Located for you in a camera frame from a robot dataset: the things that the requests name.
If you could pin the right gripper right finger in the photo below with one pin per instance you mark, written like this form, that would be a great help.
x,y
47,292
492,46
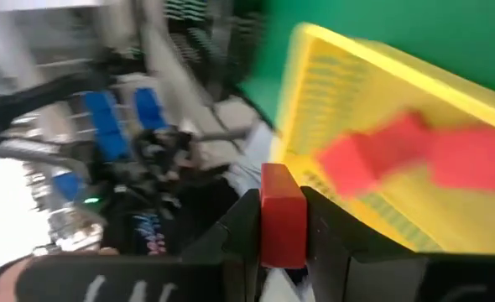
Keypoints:
x,y
335,243

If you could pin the green table mat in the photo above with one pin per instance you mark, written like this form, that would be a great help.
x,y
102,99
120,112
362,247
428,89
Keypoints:
x,y
398,25

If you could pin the yellow plastic basket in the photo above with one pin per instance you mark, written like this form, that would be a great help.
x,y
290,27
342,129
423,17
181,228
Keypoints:
x,y
377,96

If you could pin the red notched block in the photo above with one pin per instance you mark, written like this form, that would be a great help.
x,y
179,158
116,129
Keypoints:
x,y
369,155

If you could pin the red cube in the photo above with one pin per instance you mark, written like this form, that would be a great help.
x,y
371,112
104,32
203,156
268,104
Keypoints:
x,y
474,159

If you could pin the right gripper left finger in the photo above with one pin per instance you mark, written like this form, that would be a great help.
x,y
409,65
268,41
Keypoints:
x,y
235,235

